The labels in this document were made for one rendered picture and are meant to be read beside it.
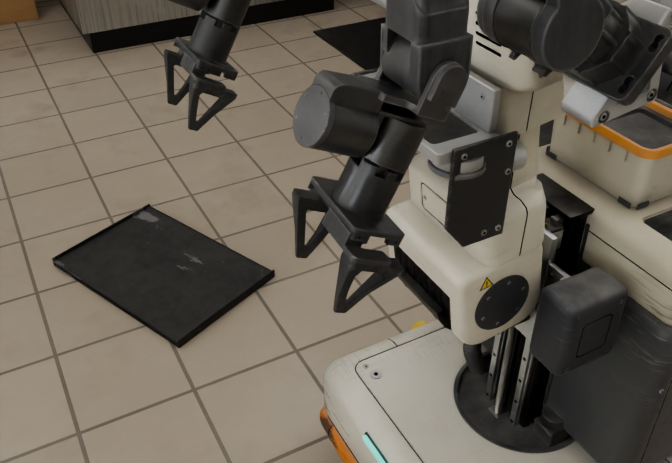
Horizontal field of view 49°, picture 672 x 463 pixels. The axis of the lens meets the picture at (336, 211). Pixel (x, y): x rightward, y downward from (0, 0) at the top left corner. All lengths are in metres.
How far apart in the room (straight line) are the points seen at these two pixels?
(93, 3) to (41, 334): 2.11
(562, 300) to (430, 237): 0.22
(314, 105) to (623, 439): 0.97
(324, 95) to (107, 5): 3.38
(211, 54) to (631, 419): 0.93
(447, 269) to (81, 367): 1.30
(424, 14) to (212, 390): 1.51
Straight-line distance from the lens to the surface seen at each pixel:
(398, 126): 0.69
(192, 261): 2.41
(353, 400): 1.61
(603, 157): 1.30
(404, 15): 0.67
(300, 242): 0.80
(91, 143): 3.20
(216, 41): 1.05
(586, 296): 1.18
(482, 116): 0.96
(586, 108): 0.86
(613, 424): 1.45
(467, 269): 1.10
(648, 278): 1.24
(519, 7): 0.75
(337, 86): 0.64
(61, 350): 2.23
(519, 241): 1.11
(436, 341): 1.73
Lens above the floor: 1.49
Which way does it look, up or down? 35 degrees down
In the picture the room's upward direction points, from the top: straight up
